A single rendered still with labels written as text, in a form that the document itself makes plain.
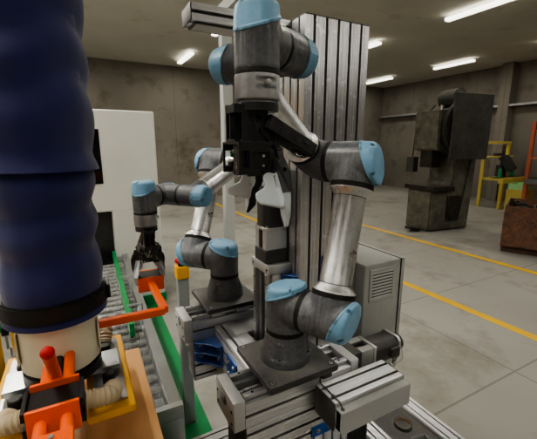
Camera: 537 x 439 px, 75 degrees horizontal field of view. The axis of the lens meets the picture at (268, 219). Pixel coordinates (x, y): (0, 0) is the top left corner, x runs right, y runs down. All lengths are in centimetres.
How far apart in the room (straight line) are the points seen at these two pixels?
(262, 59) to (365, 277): 92
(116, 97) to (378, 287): 1040
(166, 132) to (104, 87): 202
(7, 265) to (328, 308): 72
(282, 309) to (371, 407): 38
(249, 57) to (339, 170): 45
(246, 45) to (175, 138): 1086
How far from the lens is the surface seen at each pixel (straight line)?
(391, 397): 120
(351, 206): 92
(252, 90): 58
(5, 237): 87
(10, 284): 90
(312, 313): 93
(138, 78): 1139
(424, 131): 753
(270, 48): 60
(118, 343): 119
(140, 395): 119
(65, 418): 77
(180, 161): 1146
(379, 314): 144
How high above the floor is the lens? 165
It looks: 12 degrees down
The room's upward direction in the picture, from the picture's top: straight up
